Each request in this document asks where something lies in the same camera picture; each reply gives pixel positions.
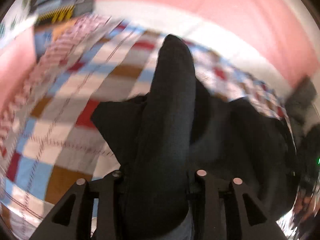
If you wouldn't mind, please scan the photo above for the pineapple print cloth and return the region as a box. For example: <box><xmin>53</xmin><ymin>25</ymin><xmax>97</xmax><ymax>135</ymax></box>
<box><xmin>1</xmin><ymin>0</ymin><xmax>37</xmax><ymax>49</ymax></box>

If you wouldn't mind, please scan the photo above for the black puffer jacket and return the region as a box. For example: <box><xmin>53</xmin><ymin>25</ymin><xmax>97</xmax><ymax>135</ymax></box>
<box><xmin>297</xmin><ymin>124</ymin><xmax>319</xmax><ymax>180</ymax></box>

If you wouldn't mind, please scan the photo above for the black printed cardboard box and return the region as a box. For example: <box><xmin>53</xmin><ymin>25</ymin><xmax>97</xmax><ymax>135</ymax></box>
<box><xmin>30</xmin><ymin>0</ymin><xmax>94</xmax><ymax>25</ymax></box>

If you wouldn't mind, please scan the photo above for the blue orange box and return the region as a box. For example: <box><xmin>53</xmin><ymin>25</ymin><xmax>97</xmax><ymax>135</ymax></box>
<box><xmin>34</xmin><ymin>20</ymin><xmax>76</xmax><ymax>61</ymax></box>

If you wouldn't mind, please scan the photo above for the grey quilted puffer garment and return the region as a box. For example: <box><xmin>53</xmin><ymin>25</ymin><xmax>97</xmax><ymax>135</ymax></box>
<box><xmin>285</xmin><ymin>76</ymin><xmax>317</xmax><ymax>133</ymax></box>

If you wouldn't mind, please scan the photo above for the checkered bed sheet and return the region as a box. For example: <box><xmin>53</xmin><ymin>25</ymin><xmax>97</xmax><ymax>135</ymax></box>
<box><xmin>1</xmin><ymin>15</ymin><xmax>291</xmax><ymax>239</ymax></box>

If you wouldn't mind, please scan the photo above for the large black jacket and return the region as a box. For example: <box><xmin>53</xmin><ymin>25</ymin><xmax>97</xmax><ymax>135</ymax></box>
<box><xmin>91</xmin><ymin>35</ymin><xmax>298</xmax><ymax>239</ymax></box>

